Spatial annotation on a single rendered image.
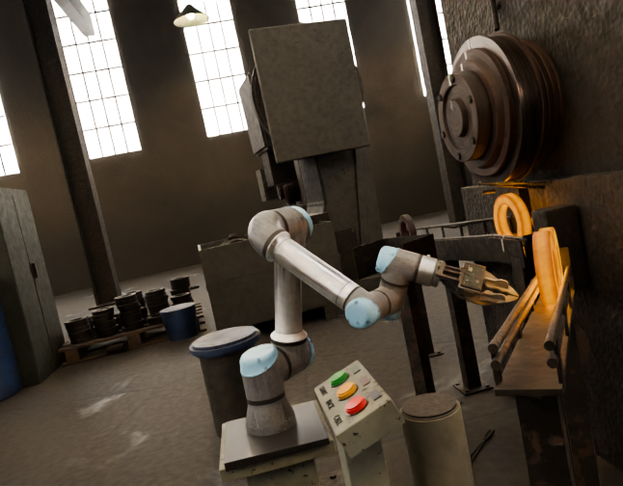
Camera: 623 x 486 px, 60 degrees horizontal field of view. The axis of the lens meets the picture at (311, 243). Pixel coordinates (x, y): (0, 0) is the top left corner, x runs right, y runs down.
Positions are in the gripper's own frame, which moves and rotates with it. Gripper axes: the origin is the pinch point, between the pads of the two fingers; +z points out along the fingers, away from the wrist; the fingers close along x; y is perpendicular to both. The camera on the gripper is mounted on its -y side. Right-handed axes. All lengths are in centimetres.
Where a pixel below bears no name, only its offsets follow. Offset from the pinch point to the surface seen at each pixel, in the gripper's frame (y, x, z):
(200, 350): -83, -35, -106
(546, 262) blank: 34.0, -1.6, -0.1
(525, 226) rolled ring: -22.6, 29.7, 2.2
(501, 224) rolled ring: -36.1, 34.3, -3.3
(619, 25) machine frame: 27, 64, 6
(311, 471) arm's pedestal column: -26, -59, -39
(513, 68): 9, 61, -14
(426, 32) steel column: -552, 539, -130
